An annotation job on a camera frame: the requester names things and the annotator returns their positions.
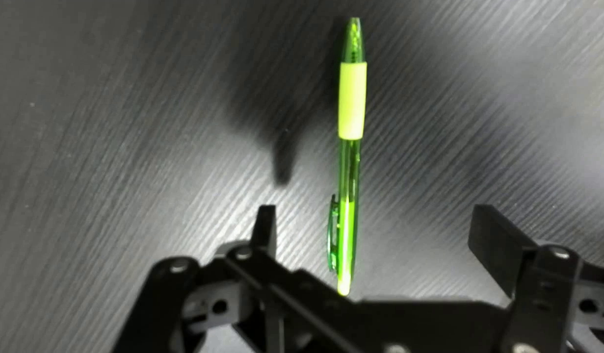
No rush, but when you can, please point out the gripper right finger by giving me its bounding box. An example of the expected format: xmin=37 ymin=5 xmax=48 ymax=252
xmin=468 ymin=204 xmax=604 ymax=353

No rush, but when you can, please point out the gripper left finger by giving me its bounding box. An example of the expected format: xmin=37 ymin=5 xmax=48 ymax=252
xmin=111 ymin=204 xmax=366 ymax=353

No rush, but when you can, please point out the green translucent pen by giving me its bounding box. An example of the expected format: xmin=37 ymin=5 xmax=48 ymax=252
xmin=326 ymin=17 xmax=368 ymax=297

